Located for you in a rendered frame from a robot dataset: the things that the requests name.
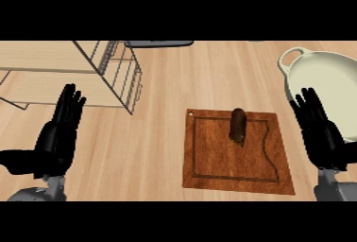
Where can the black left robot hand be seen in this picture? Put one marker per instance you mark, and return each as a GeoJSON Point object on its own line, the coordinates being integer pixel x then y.
{"type": "Point", "coordinates": [57, 138]}

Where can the brown wooden cutting board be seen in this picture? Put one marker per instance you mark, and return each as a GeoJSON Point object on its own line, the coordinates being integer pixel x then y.
{"type": "Point", "coordinates": [236, 150]}

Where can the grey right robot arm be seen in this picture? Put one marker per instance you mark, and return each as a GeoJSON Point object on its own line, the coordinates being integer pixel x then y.
{"type": "Point", "coordinates": [335, 186]}

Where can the dark grey flat object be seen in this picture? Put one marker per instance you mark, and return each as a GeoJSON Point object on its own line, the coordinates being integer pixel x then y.
{"type": "Point", "coordinates": [159, 43]}

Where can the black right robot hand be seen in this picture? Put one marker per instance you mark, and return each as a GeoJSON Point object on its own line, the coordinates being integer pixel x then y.
{"type": "Point", "coordinates": [325, 138]}

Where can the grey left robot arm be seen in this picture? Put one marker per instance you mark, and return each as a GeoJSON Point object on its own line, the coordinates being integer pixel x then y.
{"type": "Point", "coordinates": [41, 190]}

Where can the cream white pot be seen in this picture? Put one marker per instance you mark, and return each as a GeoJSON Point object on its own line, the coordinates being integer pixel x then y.
{"type": "Point", "coordinates": [325, 85]}

